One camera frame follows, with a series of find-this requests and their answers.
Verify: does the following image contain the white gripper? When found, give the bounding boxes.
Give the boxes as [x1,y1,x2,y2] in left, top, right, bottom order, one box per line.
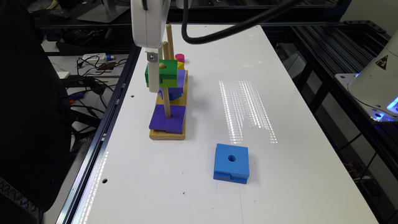
[131,0,170,93]

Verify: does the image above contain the green square block with hole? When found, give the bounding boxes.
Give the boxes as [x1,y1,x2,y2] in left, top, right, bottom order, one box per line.
[145,60,178,92]

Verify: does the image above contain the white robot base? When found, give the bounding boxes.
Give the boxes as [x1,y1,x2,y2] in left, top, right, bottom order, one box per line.
[335,34,397,123]

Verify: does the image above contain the wooden peg through periwinkle block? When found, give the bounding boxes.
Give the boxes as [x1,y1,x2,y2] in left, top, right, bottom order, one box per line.
[162,41,170,60]

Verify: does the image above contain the wooden peg through purple block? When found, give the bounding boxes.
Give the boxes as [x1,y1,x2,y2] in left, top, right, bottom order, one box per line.
[159,62,172,119]

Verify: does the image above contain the pink round block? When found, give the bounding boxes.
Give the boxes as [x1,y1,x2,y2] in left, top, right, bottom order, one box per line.
[175,54,185,63]

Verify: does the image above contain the wooden peg through yellow block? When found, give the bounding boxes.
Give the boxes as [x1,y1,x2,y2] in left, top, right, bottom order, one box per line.
[166,24,175,60]

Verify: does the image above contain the yellow square block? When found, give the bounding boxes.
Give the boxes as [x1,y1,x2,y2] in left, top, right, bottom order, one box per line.
[177,62,185,70]

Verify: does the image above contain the periwinkle square block on peg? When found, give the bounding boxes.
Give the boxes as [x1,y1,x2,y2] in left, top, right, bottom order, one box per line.
[160,70,186,93]

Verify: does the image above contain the blue block under periwinkle block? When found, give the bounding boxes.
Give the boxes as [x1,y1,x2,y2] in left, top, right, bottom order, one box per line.
[158,92,183,101]

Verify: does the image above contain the dark purple square block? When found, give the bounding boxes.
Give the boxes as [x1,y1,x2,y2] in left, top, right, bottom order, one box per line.
[149,105,186,134]

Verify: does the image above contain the blue square block with hole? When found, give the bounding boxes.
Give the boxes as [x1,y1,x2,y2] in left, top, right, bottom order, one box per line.
[213,144,249,184]

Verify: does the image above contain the white power adapter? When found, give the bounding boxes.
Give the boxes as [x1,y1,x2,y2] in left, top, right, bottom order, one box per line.
[82,53,108,63]

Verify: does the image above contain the monitor stand base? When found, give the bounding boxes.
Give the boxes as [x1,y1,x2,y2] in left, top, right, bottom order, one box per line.
[77,0,130,23]

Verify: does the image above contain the wooden peg board base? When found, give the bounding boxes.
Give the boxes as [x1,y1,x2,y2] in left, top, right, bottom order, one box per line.
[149,70,188,140]

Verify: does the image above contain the black chair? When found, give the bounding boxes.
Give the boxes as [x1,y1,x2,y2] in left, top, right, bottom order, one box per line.
[1,1,71,212]

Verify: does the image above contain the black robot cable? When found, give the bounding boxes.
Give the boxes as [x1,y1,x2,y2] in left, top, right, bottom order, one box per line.
[181,0,304,45]

